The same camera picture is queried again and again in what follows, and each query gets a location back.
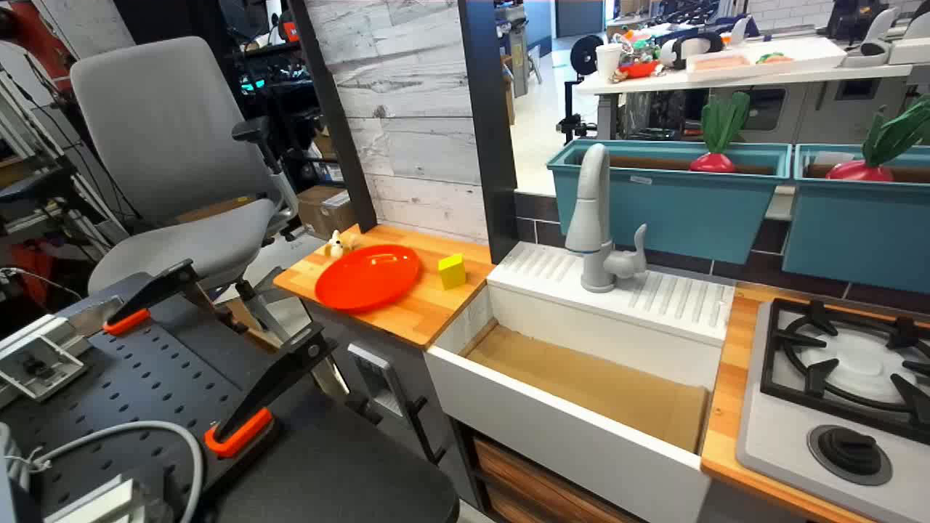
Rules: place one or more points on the yellow block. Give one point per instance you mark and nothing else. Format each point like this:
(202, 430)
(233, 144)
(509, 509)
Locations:
(451, 271)

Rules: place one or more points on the wooden toy kitchen counter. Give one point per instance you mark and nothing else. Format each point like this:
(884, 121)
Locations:
(424, 310)

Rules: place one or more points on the orange plate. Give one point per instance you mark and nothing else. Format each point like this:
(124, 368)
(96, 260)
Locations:
(368, 278)

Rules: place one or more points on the small cream object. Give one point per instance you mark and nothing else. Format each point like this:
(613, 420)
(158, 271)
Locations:
(334, 246)

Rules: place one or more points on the grey toy faucet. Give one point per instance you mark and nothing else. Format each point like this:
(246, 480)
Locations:
(590, 213)

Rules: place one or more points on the cardboard box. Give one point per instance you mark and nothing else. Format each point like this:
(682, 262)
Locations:
(323, 207)

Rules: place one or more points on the white toy sink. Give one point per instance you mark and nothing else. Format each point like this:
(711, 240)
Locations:
(562, 438)

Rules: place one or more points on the teal planter box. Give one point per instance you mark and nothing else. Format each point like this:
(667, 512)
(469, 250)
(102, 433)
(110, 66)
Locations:
(679, 213)
(852, 234)

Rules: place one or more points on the toy radish green leaves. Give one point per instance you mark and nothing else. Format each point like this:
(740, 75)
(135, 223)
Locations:
(722, 121)
(891, 136)

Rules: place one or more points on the white cluttered table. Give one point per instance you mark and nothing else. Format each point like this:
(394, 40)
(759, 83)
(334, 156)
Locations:
(737, 77)

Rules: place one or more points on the grey office chair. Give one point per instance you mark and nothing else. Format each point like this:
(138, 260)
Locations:
(163, 127)

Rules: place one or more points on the black perforated board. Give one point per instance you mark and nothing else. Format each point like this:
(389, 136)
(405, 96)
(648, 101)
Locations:
(125, 378)

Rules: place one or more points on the grey toy stove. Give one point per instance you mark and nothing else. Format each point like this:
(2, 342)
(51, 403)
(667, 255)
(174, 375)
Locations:
(775, 445)

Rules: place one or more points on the metal storage rack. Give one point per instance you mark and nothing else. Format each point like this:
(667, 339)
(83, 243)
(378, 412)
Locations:
(39, 192)

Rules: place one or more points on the black frame post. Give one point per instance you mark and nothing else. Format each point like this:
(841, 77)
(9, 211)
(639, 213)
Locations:
(482, 118)

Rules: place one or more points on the silver metal bracket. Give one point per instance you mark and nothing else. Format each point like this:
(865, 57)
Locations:
(39, 368)

